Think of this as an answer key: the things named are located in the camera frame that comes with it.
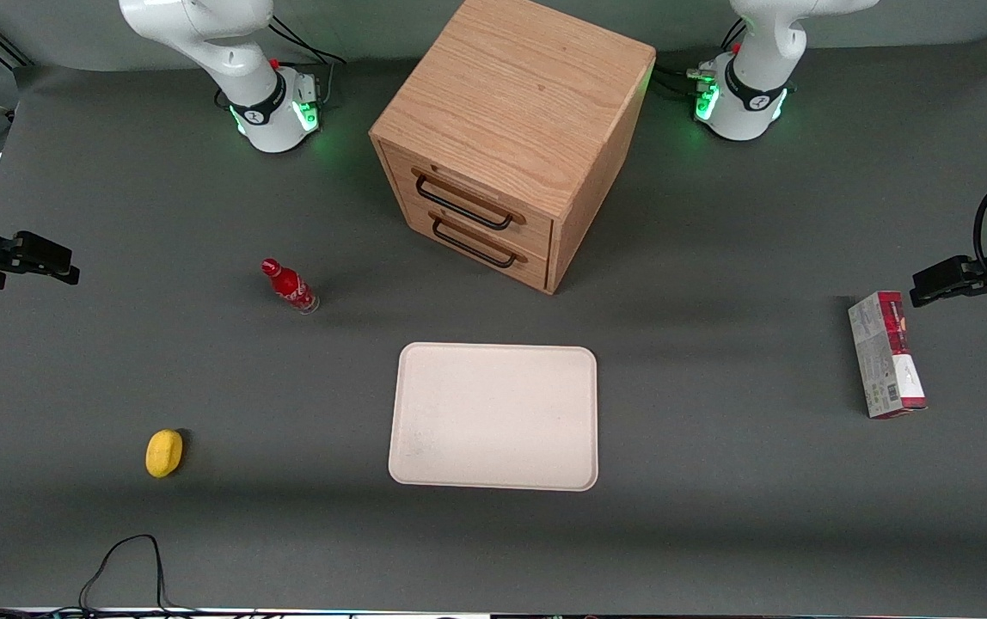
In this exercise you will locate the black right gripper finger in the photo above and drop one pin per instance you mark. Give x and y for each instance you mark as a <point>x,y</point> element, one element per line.
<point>46,273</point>
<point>42,249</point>

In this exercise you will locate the wooden drawer cabinet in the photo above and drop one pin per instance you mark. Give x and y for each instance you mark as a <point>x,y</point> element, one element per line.
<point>519,94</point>

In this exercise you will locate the red soda bottle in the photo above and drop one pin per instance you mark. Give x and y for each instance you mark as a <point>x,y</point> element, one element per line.
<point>287,284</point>

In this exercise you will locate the yellow lemon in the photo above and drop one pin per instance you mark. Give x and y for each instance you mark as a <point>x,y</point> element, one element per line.
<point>164,453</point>

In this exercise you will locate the beige plastic tray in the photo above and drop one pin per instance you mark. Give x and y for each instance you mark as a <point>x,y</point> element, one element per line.
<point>493,417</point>

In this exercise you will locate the grey and red carton box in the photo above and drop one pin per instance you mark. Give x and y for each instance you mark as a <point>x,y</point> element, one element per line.
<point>885,361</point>

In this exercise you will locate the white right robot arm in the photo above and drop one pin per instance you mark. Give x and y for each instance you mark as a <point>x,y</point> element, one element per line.
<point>261,94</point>

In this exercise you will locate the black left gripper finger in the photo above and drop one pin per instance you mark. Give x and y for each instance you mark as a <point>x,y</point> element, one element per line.
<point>962,266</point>
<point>941,288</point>

